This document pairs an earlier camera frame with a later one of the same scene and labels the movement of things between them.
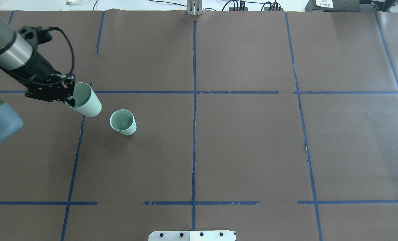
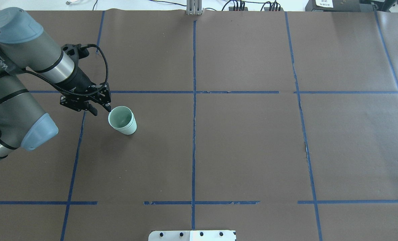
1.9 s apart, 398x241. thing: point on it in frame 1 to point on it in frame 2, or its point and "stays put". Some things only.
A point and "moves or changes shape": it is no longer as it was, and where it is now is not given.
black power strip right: x=273 y=9 stays put
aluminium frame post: x=194 y=7 stays put
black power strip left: x=238 y=9 stays put
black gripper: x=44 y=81 to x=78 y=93
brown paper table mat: x=282 y=126 stays put
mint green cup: x=87 y=103 moves or changes shape
